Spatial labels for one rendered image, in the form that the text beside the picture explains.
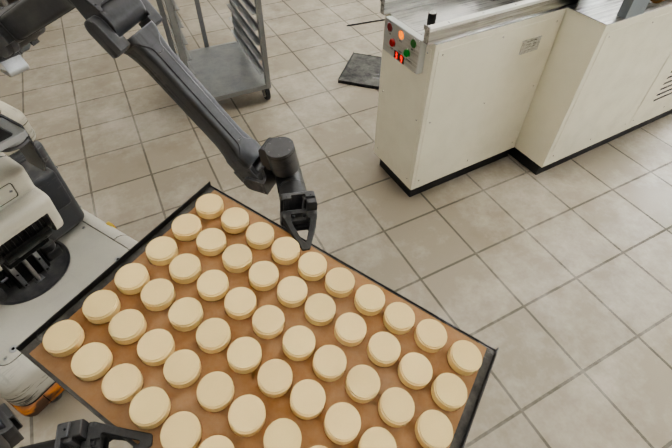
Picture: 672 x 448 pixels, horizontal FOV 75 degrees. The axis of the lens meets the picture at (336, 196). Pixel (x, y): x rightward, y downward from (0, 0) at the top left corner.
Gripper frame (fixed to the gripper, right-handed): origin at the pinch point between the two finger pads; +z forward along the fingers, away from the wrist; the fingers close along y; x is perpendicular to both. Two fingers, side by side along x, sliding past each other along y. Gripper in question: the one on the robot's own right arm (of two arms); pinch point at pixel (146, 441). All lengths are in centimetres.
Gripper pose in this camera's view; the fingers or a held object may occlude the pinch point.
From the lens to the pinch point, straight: 70.3
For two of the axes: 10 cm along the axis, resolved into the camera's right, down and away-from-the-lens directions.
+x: -2.4, -7.5, 6.2
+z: 9.7, -1.4, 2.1
